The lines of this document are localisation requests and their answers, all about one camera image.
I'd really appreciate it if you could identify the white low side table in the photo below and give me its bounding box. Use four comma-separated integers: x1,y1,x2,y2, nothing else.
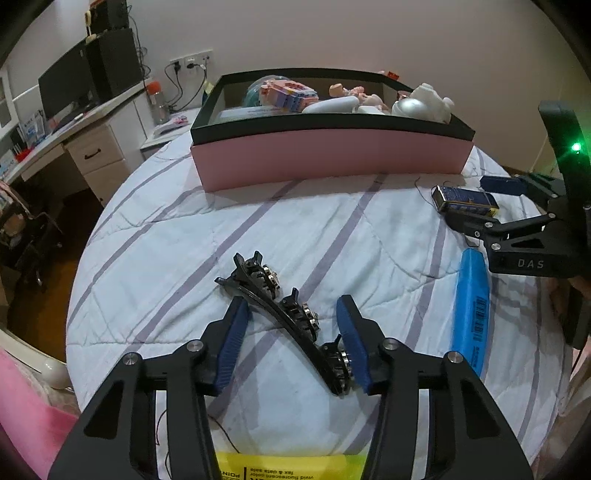
140,108,199,160

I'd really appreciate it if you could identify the pink pig figurine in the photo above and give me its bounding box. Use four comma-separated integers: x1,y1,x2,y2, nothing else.
329,83,389,112

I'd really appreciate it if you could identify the teal brush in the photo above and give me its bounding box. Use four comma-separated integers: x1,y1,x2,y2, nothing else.
242,75,287,107

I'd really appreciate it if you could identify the white charger adapter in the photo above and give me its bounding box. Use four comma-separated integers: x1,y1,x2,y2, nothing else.
356,105,385,115

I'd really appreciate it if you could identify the black computer tower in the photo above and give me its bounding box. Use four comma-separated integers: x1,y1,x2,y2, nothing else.
85,28,142,103

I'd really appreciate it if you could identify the yellow highlighter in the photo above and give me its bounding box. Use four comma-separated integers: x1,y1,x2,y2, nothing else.
216,453,367,480

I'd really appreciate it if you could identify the dark blue slim box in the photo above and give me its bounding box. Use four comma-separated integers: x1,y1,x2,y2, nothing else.
432,185,499,217

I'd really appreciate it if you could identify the white desk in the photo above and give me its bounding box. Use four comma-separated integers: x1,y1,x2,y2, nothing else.
5,83,154,205

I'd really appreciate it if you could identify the white figure silver ball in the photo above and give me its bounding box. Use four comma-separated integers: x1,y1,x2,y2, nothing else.
392,83,455,124

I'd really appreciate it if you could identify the red cap bottle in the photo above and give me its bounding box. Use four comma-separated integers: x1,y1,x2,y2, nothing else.
146,80,170,125

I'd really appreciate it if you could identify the black computer monitor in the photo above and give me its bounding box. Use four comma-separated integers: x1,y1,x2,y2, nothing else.
38,40,97,130

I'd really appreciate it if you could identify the pink white block figure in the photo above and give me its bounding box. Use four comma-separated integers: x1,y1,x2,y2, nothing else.
259,78,320,113

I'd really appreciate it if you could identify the clear plastic packet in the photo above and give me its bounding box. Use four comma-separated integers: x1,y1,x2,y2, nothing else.
214,106,283,123

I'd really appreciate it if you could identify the black hair clip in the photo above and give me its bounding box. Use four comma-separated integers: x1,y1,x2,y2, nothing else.
215,251,353,396

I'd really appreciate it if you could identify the wall power outlet strip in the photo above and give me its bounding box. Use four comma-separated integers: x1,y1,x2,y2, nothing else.
169,49,213,70

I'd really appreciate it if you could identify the pink black storage box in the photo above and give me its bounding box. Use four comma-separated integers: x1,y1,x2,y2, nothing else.
190,67,475,192

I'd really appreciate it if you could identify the white plastic device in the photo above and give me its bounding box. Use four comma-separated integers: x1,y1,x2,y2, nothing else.
301,96,360,114

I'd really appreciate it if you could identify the white striped quilt cover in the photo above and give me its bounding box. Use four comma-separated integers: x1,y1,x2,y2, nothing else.
65,131,576,467

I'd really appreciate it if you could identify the pink quilt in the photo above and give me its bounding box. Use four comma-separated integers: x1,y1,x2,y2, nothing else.
1,351,80,479

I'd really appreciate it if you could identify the white glass door cabinet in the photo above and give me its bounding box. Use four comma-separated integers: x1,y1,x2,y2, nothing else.
0,68,19,140

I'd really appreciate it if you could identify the black speaker box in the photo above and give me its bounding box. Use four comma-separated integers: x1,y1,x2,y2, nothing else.
85,0,129,34

